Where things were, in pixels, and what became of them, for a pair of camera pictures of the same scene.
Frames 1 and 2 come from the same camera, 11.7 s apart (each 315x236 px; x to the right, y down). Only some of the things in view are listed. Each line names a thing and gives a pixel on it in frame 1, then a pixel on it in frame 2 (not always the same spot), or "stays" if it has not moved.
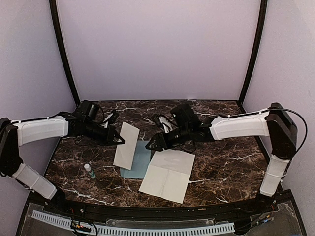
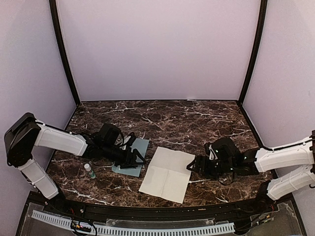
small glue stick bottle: [88, 168] stays
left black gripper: [108, 139] to [128, 160]
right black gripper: [160, 145] to [199, 160]
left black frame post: [58, 33] stays
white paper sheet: [168, 175] stays
